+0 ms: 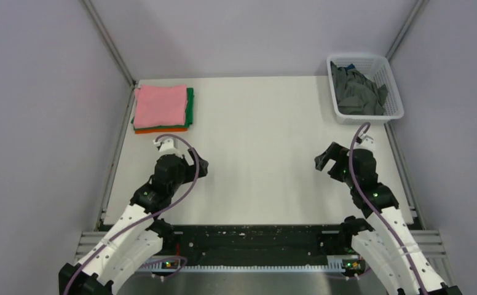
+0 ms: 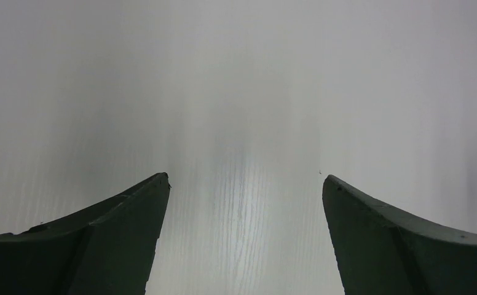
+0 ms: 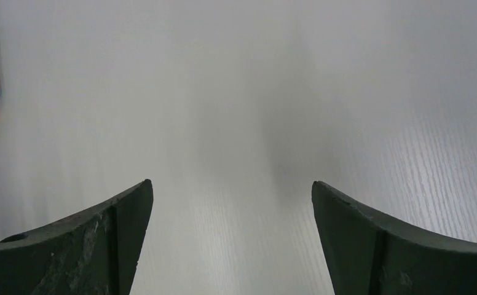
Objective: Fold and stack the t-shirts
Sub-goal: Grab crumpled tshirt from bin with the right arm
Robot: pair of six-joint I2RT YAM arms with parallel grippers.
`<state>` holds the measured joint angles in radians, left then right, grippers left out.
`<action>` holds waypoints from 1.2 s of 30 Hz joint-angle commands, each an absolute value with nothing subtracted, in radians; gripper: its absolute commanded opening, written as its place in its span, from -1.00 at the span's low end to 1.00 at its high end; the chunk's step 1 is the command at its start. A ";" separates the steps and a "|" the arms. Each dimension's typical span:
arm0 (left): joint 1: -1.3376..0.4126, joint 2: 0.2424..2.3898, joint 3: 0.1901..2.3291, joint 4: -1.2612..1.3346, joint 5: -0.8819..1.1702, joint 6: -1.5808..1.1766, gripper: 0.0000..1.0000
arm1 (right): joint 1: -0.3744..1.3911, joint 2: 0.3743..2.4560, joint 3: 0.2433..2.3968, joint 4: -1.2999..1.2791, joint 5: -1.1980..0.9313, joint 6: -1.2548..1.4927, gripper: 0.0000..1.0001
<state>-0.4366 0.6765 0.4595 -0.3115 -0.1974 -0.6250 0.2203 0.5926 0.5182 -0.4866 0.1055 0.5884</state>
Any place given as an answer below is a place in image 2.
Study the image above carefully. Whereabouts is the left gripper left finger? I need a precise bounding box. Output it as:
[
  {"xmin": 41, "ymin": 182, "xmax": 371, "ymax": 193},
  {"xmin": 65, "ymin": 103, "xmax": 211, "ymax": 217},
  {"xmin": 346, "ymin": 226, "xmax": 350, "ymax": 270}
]
[{"xmin": 0, "ymin": 172, "xmax": 171, "ymax": 294}]

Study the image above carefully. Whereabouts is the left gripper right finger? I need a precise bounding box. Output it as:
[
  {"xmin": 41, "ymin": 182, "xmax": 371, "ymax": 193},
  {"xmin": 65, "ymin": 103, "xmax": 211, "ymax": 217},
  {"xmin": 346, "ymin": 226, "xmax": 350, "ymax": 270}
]
[{"xmin": 322, "ymin": 175, "xmax": 477, "ymax": 294}]

